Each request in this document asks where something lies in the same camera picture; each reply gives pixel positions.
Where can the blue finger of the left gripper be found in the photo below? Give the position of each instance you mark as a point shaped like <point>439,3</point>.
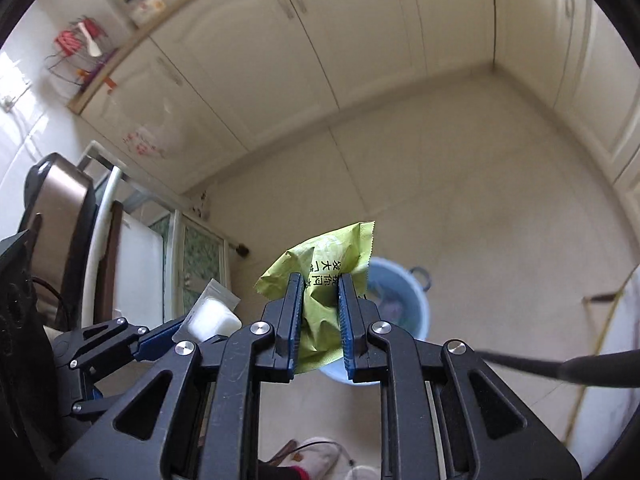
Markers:
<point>87,401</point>
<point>114,342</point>

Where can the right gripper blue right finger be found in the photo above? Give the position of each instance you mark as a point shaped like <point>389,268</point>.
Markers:
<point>445,413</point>

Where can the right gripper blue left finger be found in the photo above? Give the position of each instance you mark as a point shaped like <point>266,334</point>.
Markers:
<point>194,414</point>

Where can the white wrapper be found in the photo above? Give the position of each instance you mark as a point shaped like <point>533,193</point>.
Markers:
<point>212,315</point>

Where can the green snack wrapper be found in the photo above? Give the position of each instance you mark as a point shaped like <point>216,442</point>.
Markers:
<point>321,260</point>

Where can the pink plastic bag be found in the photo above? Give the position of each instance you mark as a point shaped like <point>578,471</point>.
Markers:
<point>163,139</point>

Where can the blue plastic trash bucket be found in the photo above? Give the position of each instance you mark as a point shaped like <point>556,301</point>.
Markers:
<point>395,296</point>

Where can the round white marble table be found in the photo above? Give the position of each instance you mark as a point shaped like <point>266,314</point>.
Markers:
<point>604,431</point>

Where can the utensil rack stand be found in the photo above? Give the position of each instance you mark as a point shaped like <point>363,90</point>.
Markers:
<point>79,52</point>

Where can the large oil bottle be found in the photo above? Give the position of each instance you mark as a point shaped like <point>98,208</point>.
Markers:
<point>141,12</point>

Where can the lower cream cabinets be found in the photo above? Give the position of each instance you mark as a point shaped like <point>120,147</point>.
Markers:
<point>243,74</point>

